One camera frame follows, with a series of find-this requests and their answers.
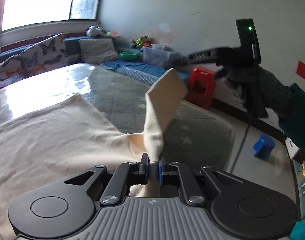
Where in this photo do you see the cream beige garment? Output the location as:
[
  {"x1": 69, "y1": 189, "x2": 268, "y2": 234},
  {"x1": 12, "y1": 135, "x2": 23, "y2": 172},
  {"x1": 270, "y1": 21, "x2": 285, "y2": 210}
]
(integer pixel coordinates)
[{"x1": 0, "y1": 69, "x2": 187, "y2": 239}]

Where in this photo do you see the dark green sleeved forearm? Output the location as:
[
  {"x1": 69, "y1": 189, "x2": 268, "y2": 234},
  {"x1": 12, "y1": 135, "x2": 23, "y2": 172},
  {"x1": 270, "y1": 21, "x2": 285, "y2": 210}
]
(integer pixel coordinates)
[{"x1": 258, "y1": 67, "x2": 305, "y2": 153}]

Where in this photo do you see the red plastic stool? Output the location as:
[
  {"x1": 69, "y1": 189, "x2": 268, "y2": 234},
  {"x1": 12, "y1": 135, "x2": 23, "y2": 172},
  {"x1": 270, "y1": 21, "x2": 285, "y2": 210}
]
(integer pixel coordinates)
[{"x1": 185, "y1": 67, "x2": 216, "y2": 109}]

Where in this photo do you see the grey quilted star table cover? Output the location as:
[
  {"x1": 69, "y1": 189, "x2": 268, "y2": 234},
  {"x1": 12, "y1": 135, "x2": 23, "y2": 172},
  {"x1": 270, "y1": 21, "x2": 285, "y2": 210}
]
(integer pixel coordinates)
[{"x1": 0, "y1": 64, "x2": 234, "y2": 173}]

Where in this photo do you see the clear plastic storage box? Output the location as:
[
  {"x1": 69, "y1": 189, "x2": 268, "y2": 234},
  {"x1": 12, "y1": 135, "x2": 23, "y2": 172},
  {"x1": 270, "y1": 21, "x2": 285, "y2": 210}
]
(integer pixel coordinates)
[{"x1": 142, "y1": 47, "x2": 181, "y2": 68}]

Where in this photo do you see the colourful toy pile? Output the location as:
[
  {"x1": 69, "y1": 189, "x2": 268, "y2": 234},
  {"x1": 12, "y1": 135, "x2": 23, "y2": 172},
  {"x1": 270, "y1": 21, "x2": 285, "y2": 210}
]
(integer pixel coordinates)
[{"x1": 104, "y1": 31, "x2": 153, "y2": 48}]

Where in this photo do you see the small blue plastic stool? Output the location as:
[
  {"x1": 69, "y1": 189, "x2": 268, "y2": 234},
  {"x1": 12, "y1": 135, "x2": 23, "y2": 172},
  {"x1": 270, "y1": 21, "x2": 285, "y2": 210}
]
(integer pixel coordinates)
[{"x1": 253, "y1": 134, "x2": 276, "y2": 161}]

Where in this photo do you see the blue corner sofa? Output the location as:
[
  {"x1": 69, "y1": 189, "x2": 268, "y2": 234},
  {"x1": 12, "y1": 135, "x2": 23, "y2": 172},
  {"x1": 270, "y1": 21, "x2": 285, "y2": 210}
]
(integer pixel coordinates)
[{"x1": 0, "y1": 36, "x2": 193, "y2": 91}]

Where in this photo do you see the green plastic bowl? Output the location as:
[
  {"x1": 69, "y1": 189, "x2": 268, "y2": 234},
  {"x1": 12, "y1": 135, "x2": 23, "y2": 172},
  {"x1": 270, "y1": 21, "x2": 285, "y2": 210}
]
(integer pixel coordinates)
[{"x1": 119, "y1": 51, "x2": 140, "y2": 62}]

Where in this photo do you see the grey plain cushion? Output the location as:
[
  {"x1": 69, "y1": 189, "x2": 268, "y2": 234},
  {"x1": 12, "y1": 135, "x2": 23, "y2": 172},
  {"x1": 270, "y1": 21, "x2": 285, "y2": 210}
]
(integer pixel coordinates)
[{"x1": 78, "y1": 38, "x2": 119, "y2": 64}]

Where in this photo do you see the white plush toy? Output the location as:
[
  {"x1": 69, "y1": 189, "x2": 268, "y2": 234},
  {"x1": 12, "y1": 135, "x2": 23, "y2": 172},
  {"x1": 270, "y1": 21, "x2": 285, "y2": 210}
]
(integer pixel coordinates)
[{"x1": 85, "y1": 25, "x2": 105, "y2": 37}]

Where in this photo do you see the large butterfly print cushion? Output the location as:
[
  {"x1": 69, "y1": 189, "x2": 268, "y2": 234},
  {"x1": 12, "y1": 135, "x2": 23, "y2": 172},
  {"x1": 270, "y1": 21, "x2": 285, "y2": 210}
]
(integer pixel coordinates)
[{"x1": 21, "y1": 33, "x2": 68, "y2": 76}]

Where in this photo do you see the small butterfly print cushion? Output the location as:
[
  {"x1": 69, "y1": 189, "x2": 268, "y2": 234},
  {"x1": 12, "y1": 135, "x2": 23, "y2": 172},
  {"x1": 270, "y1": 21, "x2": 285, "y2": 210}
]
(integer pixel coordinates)
[{"x1": 0, "y1": 54, "x2": 23, "y2": 81}]

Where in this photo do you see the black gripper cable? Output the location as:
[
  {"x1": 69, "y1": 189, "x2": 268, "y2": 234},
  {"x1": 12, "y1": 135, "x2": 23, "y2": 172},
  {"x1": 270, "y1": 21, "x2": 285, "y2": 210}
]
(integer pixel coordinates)
[{"x1": 229, "y1": 113, "x2": 253, "y2": 174}]

